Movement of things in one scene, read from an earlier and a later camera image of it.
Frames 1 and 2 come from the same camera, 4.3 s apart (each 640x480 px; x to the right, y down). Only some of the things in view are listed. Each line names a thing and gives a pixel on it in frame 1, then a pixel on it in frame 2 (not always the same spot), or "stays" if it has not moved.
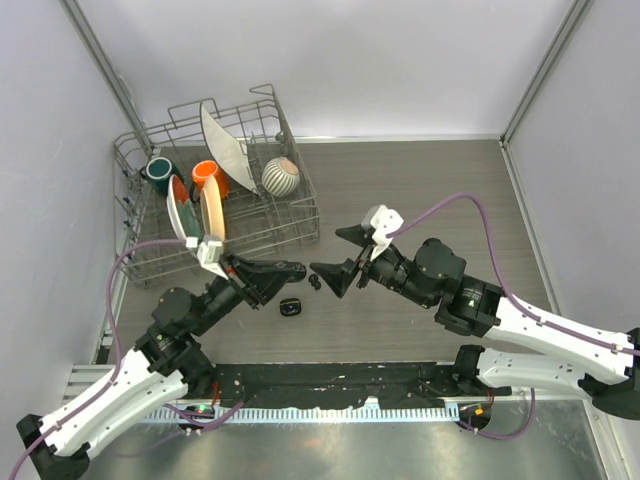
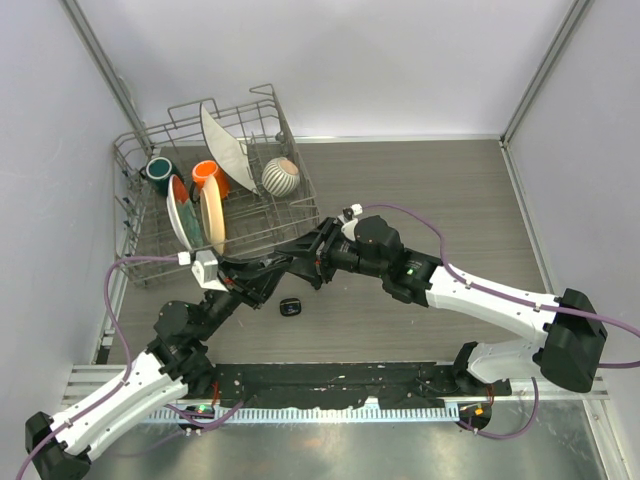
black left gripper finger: [270, 275] stays
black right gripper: [339, 276] -> [315, 267]
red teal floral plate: [181, 209] stays
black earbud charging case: [290, 306] stays
